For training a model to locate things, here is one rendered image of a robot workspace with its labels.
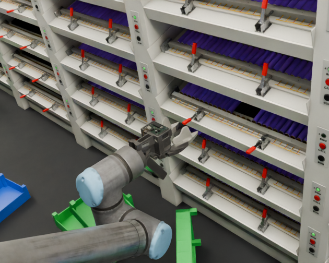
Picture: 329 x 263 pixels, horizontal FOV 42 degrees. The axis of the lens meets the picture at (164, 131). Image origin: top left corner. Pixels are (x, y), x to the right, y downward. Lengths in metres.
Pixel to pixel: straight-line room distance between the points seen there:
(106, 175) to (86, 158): 1.27
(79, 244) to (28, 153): 1.68
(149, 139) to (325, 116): 0.45
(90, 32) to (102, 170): 0.88
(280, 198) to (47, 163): 1.36
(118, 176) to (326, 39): 0.59
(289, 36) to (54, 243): 0.73
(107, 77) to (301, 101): 0.93
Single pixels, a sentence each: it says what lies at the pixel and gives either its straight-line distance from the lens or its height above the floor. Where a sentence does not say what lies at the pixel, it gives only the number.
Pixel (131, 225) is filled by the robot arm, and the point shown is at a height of 0.65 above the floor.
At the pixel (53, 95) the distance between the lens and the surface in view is 2.62.
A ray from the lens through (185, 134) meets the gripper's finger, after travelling 1.21.
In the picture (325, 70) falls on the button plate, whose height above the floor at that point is 0.88.
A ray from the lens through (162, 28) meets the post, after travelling 1.52.
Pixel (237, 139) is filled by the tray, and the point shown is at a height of 0.54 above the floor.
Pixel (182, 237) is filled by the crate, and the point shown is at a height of 0.20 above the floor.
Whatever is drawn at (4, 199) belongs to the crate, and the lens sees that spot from 2.29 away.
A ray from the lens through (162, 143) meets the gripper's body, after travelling 1.16.
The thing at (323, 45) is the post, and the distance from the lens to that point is 1.06.
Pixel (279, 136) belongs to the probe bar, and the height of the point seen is 0.58.
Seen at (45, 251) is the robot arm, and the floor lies 0.80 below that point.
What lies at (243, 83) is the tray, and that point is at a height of 0.74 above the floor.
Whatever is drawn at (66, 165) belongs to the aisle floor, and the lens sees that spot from 2.34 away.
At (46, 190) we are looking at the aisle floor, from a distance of 2.23.
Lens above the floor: 1.40
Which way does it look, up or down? 36 degrees down
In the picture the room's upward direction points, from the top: 10 degrees counter-clockwise
